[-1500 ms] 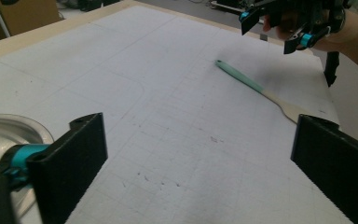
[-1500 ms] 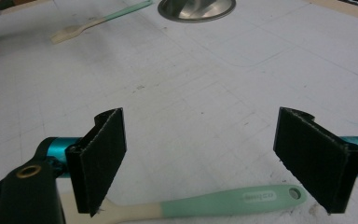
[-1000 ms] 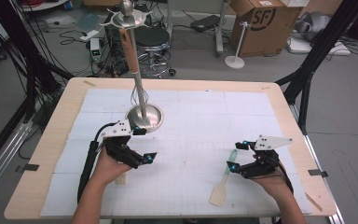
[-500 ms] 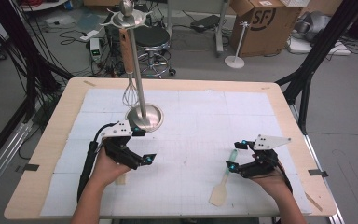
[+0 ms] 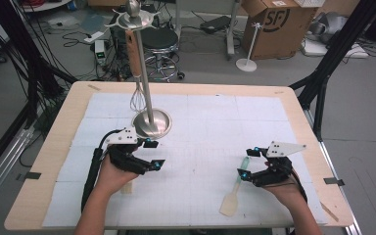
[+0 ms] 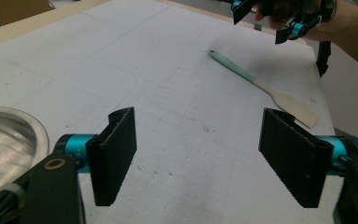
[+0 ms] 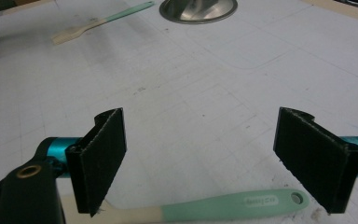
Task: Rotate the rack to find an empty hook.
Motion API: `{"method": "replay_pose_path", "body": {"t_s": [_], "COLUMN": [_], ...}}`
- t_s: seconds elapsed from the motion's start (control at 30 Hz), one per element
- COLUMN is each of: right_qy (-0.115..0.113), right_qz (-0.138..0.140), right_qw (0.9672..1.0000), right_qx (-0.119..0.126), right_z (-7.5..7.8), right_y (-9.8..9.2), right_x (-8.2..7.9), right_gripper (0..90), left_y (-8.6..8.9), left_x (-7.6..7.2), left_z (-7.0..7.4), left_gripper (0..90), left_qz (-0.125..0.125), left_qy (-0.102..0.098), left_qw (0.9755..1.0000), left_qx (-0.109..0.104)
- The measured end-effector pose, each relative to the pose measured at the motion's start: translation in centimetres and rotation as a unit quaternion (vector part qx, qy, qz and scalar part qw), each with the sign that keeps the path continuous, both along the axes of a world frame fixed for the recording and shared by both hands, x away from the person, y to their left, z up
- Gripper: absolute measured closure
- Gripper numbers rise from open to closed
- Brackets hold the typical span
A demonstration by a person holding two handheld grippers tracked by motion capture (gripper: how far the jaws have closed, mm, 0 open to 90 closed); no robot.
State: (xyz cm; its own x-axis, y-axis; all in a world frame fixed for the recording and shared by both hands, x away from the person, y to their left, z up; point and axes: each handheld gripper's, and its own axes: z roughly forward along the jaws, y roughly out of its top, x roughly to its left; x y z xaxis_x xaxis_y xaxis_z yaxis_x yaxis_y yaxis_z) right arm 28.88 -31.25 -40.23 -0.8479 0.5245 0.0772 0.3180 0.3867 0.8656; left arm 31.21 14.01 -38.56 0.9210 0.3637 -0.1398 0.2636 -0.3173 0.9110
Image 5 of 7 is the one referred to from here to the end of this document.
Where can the flat white board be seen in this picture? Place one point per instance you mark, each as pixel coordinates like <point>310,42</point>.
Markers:
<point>333,51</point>

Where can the round white table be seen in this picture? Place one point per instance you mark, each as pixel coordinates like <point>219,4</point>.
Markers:
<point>45,5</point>

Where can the aluminium rail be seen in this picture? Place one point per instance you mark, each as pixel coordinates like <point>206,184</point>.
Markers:
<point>3,173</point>
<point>336,176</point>

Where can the grey bag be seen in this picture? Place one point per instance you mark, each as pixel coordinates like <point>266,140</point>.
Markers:
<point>329,26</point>

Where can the stainless steel utensil stand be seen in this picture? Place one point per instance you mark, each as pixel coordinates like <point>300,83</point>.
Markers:
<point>153,122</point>

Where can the person's left hand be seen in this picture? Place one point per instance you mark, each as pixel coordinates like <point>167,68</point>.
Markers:
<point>111,179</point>

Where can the black computer case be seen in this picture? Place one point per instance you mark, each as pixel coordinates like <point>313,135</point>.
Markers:
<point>119,42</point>

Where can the person's right hand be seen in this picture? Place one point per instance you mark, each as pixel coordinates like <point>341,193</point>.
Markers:
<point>287,192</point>

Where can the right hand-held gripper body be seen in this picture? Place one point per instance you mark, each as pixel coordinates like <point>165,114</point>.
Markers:
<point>275,173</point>

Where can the black metal stand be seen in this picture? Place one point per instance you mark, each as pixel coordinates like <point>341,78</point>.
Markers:
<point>32,65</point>
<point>339,49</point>

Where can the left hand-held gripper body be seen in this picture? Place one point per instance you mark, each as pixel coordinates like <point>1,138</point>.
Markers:
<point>125,160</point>

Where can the white power strip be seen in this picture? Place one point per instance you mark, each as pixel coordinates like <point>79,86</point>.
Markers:
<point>94,37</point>

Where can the white table leg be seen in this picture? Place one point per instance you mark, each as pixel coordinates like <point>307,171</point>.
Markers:
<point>231,32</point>

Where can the small white utensil stand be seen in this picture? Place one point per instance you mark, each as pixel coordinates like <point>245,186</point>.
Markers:
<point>246,65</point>

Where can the white keyboard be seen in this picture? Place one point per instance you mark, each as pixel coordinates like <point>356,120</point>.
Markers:
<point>308,2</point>

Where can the brown tape strip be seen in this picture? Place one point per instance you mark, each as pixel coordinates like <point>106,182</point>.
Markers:
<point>94,87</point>
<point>329,211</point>

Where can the white grid mat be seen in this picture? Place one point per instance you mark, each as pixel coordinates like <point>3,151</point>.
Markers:
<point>225,130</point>

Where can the brown cardboard box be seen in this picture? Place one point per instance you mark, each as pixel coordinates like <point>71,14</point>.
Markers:
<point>274,42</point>

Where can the white device with green display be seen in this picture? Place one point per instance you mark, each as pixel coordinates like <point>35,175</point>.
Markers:
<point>100,49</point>

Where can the black round stool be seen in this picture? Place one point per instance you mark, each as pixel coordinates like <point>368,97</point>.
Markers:
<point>160,37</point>

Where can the black tape piece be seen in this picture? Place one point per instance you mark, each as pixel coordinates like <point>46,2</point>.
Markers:
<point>29,176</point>
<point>334,181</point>

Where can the flat black device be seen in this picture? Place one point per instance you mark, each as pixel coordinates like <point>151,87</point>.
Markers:
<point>215,24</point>

